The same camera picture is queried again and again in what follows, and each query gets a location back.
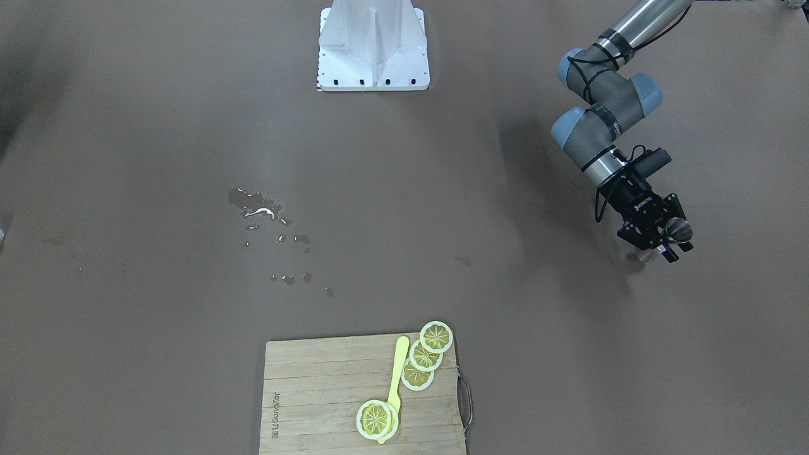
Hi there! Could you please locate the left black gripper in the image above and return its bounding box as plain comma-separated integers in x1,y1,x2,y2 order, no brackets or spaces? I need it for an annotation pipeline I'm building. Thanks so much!
600,166,694,264

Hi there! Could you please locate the steel measuring jigger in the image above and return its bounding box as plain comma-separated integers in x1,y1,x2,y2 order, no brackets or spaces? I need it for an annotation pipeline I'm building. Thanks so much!
626,217,693,265

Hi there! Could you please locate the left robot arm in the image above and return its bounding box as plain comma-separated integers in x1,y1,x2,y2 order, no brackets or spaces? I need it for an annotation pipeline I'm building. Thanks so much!
551,1,693,263

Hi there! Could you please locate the lemon slice middle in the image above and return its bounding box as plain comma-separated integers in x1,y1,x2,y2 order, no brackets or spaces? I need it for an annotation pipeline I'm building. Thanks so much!
408,341,443,372

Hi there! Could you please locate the yellow plastic spoon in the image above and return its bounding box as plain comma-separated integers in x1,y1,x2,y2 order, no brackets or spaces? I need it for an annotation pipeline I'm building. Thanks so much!
377,335,410,444

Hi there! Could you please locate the lemon slice on spoon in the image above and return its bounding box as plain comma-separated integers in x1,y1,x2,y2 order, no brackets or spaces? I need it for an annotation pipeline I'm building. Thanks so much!
355,399,401,444

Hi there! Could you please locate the wooden cutting board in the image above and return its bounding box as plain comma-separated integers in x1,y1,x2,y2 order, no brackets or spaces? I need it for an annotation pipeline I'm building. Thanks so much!
259,334,469,454

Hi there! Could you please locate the brown table mat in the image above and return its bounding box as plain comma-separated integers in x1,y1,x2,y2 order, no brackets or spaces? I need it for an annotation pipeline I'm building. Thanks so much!
2,1,807,454

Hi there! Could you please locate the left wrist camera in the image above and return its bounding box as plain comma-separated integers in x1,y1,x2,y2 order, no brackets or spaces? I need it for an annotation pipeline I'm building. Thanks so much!
633,148,671,179

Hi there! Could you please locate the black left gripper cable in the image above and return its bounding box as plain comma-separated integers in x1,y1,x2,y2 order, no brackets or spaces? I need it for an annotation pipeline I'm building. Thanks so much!
566,0,696,223

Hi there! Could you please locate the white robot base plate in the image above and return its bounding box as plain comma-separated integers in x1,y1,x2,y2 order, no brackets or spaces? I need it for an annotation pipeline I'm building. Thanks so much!
316,1,431,92

